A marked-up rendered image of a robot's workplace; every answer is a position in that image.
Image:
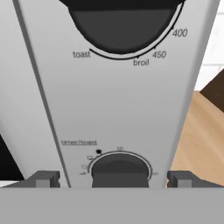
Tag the silver toaster oven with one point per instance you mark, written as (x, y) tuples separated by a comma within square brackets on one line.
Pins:
[(116, 99)]

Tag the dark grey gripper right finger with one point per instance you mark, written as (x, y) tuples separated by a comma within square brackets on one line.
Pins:
[(180, 178)]

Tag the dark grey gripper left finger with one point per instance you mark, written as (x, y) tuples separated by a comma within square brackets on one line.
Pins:
[(43, 178)]

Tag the black temperature knob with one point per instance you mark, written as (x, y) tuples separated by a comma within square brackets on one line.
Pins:
[(122, 23)]

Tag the silver toaster oven door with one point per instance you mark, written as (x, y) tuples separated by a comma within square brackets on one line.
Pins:
[(20, 110)]

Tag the black timer knob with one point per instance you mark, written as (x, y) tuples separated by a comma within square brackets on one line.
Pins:
[(120, 172)]

